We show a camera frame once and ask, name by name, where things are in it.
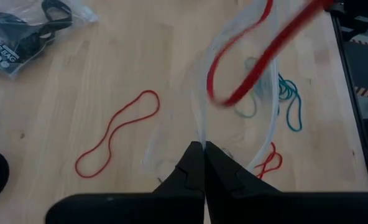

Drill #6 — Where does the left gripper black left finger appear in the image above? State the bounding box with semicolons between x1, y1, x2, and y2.
154;141;206;194

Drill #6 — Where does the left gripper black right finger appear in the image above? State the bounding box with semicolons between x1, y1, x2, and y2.
205;141;280;200

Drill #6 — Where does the clear zipper bag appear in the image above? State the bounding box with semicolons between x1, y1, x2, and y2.
0;0;99;79
142;0;281;175

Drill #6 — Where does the long red rubber band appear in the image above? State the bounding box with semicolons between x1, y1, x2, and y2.
206;0;336;108
74;89;161;179

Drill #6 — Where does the wide black rubber band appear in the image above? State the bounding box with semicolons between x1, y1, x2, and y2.
0;0;74;63

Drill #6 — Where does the short red rubber band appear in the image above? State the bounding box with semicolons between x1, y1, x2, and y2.
254;142;283;180

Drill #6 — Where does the pile of teal rubber bands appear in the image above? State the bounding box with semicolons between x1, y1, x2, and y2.
233;73;303;133

